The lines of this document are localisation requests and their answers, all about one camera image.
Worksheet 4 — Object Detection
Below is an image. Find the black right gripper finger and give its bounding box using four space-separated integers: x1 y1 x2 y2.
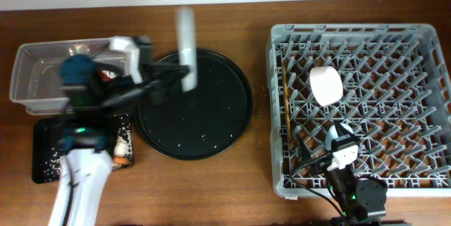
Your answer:
333 120 359 142
295 134 313 173

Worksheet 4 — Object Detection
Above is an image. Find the light blue cup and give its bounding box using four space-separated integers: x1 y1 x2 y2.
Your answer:
324 123 353 151

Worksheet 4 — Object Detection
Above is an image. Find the red snack wrapper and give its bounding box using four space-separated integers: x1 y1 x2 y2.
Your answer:
99 70 117 82

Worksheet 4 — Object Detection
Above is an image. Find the grey plate with food scraps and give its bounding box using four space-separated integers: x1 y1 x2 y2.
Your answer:
177 7 197 92

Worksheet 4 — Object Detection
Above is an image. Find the pink bowl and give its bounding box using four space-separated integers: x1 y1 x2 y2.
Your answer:
309 66 343 106

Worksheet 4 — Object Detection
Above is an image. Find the wooden chopstick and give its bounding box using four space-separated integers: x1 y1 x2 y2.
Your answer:
282 62 291 140

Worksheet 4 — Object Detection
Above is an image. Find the orange carrot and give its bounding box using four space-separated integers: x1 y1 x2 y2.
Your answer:
113 156 132 167

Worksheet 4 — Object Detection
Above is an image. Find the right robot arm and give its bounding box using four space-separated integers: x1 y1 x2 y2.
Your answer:
289 121 388 225

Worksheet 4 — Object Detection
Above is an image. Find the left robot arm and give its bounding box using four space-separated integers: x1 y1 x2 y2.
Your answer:
49 54 192 225

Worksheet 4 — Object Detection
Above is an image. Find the grey dishwasher rack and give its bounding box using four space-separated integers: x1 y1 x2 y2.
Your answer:
266 24 450 200

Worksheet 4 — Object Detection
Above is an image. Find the round black tray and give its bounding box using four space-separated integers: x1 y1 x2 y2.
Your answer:
134 49 253 161

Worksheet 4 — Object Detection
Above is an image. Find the clear plastic bin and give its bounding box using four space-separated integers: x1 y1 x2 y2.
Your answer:
10 38 129 115

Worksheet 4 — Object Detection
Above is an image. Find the black rectangular bin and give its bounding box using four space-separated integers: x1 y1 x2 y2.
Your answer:
31 113 135 184

